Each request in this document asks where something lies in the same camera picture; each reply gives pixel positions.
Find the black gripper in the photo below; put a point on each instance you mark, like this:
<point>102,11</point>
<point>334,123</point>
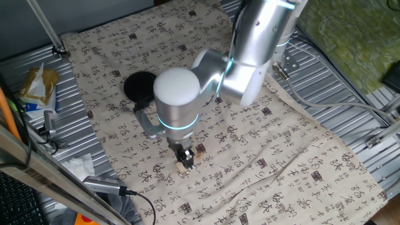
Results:
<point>180,144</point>

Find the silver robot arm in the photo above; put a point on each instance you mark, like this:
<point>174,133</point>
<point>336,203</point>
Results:
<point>178,100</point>

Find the round black scale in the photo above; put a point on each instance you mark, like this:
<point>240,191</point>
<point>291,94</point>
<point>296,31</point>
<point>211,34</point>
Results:
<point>137,87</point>

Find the beige calligraphy print cloth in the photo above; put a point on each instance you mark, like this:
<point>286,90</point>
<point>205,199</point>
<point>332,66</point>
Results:
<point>250,156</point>

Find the crumpled white tissue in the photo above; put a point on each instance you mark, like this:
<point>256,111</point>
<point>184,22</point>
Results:
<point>79,165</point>

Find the orange emergency stop box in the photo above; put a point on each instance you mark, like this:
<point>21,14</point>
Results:
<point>82,220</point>

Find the yellow tissue pack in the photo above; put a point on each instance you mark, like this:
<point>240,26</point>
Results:
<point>40,87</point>

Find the black keyboard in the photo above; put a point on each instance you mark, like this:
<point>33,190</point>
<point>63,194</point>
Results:
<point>15,203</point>

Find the orange tube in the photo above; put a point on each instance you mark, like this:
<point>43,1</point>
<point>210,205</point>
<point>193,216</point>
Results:
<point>7,115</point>

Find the thin aluminium pole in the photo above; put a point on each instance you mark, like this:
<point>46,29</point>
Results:
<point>47,28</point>

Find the aluminium corner profile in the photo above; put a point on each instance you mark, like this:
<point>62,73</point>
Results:
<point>384,132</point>

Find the black box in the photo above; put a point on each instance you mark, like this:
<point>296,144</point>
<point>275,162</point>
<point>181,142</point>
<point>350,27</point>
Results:
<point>393,79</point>

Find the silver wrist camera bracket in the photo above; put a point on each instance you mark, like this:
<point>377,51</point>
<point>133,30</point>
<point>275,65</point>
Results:
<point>147,123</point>

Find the silver camera bar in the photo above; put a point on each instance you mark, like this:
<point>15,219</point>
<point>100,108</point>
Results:
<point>100,185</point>

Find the aluminium frame bar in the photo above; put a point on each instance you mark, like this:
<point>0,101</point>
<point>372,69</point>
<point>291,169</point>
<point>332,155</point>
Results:
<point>47,175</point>

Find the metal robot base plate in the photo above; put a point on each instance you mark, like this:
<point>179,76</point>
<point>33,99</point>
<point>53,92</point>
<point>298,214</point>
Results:
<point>290,64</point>

